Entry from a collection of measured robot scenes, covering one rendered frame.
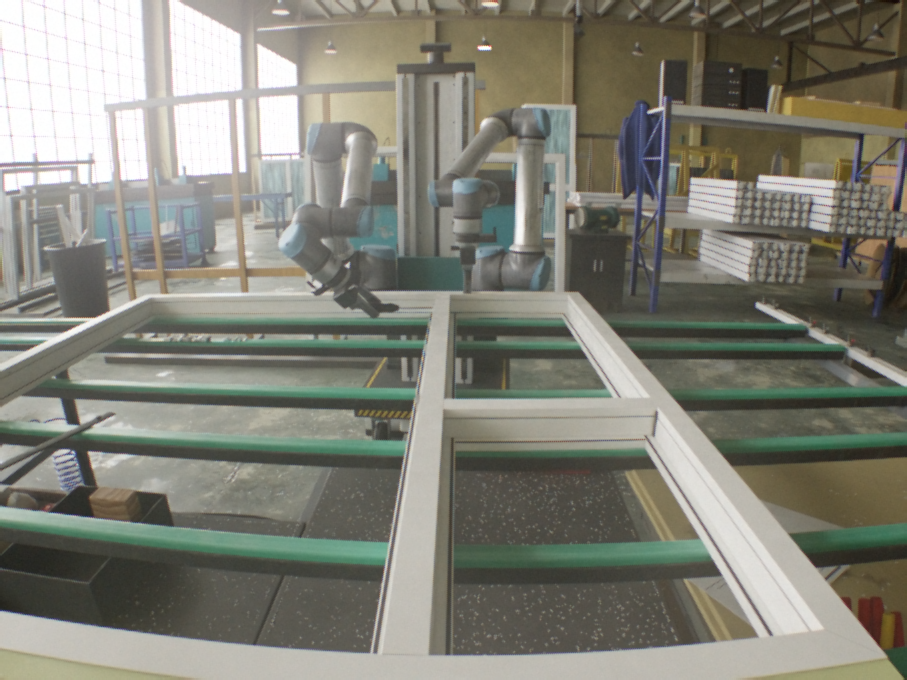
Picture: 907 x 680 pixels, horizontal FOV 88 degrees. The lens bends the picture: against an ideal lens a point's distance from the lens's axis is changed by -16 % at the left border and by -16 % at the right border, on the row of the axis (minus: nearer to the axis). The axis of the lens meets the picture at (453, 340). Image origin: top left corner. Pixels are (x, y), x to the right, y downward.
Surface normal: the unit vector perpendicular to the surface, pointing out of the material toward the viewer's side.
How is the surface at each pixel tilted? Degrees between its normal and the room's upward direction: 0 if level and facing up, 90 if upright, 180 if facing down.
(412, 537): 0
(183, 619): 0
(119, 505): 90
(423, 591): 0
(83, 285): 94
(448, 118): 90
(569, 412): 90
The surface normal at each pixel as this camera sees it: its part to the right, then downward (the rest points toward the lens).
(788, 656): 0.00, -0.95
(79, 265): 0.63, 0.30
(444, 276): -0.10, 0.30
